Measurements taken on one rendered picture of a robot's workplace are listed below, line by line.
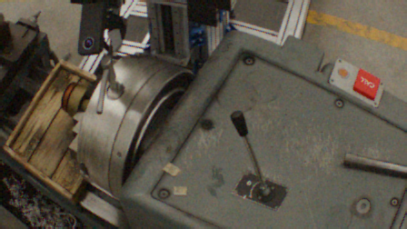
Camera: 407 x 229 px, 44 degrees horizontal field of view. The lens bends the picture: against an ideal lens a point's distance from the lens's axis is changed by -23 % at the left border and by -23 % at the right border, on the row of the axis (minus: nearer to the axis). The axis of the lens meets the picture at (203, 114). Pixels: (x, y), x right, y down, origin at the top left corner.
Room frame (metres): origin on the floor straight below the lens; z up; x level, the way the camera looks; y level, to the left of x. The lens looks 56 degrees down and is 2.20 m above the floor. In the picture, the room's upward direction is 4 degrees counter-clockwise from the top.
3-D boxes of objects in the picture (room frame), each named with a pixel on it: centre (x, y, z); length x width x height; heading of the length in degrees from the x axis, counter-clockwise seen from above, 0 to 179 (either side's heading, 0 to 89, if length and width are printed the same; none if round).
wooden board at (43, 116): (0.87, 0.38, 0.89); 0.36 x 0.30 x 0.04; 148
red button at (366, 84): (0.68, -0.35, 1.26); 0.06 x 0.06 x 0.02; 58
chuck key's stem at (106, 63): (0.71, 0.17, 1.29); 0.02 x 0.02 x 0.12; 83
